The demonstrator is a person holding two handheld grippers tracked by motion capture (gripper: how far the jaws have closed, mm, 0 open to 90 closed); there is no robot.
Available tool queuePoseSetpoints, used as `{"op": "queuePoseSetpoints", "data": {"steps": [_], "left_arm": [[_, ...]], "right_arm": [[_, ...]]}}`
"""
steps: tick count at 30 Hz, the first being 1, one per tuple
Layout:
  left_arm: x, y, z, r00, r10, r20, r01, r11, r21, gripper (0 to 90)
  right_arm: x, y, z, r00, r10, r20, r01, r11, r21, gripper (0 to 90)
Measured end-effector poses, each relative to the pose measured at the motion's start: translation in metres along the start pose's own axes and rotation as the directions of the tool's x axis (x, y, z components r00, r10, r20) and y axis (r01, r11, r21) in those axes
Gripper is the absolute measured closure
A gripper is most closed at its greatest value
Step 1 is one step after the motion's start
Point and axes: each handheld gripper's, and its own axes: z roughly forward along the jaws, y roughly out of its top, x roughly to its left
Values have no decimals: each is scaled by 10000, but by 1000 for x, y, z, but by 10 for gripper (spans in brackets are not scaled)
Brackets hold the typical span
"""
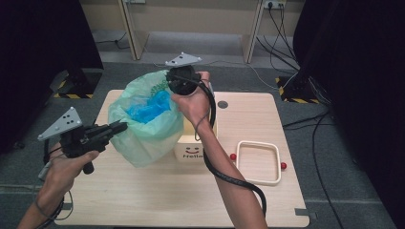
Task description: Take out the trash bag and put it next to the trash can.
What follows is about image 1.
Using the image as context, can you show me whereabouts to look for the dark curtain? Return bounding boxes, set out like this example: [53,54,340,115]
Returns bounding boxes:
[291,0,405,229]
[0,0,105,156]

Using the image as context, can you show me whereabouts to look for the white wall power socket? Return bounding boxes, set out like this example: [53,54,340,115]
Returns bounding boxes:
[263,0,288,10]

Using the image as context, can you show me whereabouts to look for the thin black floor cable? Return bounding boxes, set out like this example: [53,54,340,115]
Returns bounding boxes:
[95,31,131,51]

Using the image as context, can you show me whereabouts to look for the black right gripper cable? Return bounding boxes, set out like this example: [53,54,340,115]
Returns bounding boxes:
[173,73,268,218]

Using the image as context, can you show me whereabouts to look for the white bin with smiley face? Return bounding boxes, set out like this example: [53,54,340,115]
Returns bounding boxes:
[173,91,220,164]

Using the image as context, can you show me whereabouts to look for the person's right hand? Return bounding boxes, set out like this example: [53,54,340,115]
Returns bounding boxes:
[170,71,213,129]

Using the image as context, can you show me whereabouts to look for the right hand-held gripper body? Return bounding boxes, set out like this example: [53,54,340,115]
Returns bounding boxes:
[164,52,203,96]

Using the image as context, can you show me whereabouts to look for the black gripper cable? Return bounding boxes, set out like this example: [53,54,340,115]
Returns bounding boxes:
[173,73,268,218]
[32,138,75,229]

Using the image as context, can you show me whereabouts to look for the white bin rim ring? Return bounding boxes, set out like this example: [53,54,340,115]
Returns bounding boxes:
[229,139,288,187]

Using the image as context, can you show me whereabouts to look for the beige wooden desk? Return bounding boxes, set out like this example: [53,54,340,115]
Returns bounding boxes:
[79,0,307,65]

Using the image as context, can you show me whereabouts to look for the black socket cables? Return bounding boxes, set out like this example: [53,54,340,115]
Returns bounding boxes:
[255,2,302,73]

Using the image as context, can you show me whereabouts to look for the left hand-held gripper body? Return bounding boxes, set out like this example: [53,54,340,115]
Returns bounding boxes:
[37,106,111,176]

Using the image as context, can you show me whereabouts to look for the black stand with striped base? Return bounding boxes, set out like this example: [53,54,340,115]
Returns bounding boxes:
[52,67,103,99]
[274,0,321,105]

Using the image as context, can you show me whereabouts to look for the green plastic garbage bag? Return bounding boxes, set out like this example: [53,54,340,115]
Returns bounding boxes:
[107,70,185,169]

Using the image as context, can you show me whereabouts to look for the person's left hand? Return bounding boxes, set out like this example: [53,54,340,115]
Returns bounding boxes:
[39,150,100,200]

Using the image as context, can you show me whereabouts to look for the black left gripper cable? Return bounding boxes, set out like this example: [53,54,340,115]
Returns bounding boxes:
[32,138,75,229]

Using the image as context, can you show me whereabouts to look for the grey table corner bracket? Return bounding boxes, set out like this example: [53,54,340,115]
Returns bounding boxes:
[293,207,318,220]

